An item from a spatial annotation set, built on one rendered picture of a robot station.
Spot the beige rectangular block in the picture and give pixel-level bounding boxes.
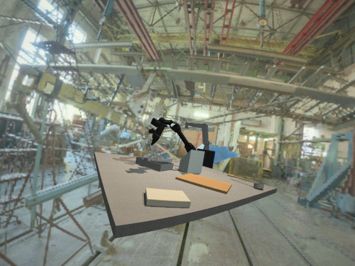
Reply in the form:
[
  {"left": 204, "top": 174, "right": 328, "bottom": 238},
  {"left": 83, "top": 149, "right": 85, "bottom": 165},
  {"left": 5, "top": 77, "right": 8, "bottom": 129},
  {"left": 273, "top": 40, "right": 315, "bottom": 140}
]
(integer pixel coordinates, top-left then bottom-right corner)
[{"left": 146, "top": 188, "right": 191, "bottom": 207}]

